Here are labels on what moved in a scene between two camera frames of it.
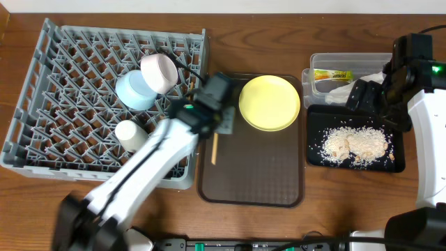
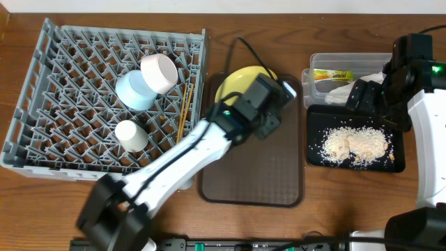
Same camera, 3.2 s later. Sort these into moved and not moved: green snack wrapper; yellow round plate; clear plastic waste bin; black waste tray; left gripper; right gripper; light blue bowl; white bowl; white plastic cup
Moved: yellow round plate; left gripper
Not moved: white bowl; green snack wrapper; light blue bowl; clear plastic waste bin; black waste tray; white plastic cup; right gripper
